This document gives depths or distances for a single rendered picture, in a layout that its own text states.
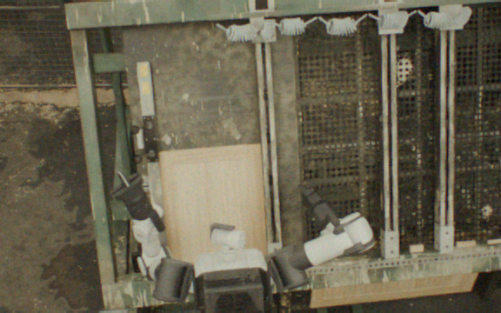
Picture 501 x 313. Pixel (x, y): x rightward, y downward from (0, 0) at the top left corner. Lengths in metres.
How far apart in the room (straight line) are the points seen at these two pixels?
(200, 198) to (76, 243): 1.63
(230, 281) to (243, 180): 0.65
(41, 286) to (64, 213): 0.58
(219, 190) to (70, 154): 2.23
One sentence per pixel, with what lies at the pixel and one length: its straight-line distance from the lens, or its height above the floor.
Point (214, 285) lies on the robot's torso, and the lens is 2.20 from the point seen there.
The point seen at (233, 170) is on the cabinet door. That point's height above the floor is 1.28.
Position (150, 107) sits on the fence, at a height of 1.55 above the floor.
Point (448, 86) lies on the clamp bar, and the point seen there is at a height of 1.56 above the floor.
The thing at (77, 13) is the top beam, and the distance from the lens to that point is 2.59.
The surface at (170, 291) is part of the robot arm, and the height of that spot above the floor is 1.31.
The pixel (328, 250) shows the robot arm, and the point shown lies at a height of 1.42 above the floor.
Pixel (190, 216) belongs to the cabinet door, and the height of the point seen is 1.11.
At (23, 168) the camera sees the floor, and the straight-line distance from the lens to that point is 4.81.
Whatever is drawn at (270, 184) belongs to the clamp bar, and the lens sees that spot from 2.71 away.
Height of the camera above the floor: 3.24
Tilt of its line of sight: 44 degrees down
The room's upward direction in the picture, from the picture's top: straight up
